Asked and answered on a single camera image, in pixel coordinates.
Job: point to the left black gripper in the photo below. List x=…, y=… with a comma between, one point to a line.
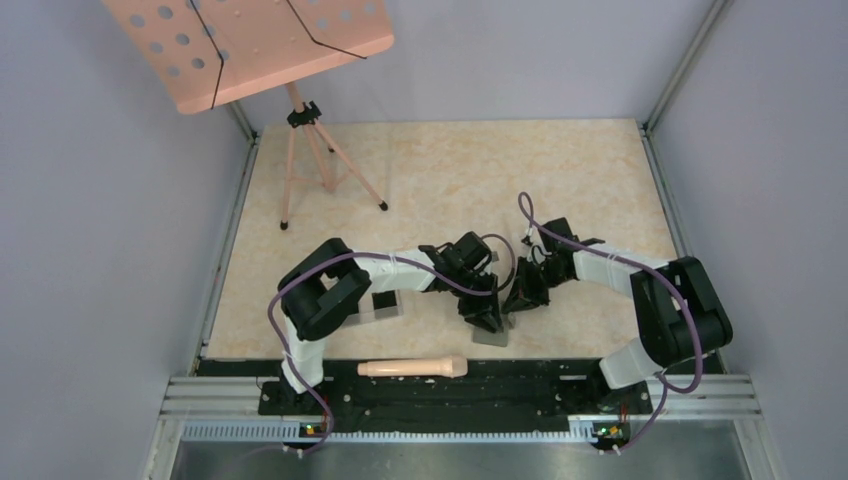
x=482, y=312

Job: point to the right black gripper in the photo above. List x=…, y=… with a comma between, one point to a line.
x=534, y=298

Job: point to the grey leather card holder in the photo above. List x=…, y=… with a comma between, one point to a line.
x=499, y=339

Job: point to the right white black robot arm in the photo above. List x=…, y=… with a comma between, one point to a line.
x=679, y=315

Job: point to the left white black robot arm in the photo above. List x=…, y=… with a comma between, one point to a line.
x=318, y=295

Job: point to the black card behind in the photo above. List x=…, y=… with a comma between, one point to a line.
x=384, y=300

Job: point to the pink toy microphone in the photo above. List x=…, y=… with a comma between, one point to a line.
x=452, y=366

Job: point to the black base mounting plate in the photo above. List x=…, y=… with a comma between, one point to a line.
x=496, y=396

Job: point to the pink perforated music stand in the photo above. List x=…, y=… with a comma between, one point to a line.
x=213, y=53

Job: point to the aluminium front rail frame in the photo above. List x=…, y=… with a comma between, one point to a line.
x=225, y=409

